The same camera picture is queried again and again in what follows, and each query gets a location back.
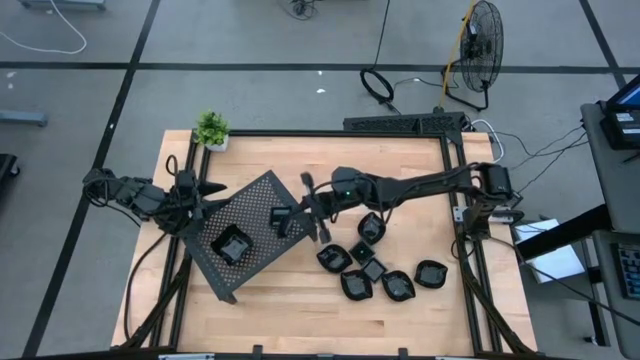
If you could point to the green plant in white pot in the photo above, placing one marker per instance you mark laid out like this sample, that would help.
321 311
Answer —
212 129

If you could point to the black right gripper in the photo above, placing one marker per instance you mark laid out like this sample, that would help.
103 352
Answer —
320 205

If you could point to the black perforated metal rack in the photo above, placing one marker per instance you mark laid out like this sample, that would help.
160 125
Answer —
250 205

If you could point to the white paper box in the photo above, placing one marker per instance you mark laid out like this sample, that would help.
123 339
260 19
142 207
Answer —
555 260

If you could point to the black floor fan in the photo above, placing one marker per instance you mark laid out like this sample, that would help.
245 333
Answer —
482 50

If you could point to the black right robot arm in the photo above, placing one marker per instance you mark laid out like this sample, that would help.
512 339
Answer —
425 185

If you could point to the black floor object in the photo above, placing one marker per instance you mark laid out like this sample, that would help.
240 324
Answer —
7 165

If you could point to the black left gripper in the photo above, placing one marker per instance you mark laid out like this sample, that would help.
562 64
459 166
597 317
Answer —
185 205

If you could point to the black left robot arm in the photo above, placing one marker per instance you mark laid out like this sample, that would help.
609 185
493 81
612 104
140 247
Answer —
135 195

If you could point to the black aluminium table frame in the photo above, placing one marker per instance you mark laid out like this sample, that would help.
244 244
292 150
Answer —
325 133

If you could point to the black leaf-shaped mini plate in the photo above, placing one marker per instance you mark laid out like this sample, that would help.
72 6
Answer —
334 259
398 286
371 229
431 274
356 286

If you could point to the grey table foot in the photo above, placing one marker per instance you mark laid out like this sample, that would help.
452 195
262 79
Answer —
60 4
22 118

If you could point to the black keyboard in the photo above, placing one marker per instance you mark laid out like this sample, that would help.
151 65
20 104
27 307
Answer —
631 272

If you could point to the black laptop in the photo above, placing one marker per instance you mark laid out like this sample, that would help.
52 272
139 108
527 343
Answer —
625 125

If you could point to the black small square mini plate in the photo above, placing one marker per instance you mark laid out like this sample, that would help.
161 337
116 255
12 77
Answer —
362 252
374 270
279 216

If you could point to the grey desk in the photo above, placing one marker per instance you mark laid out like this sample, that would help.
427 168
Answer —
615 200

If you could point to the black desk crossbar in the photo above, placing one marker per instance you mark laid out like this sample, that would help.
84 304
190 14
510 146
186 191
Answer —
565 232

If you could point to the black scalloped square mini plate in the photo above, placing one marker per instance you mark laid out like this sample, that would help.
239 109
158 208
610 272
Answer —
231 245

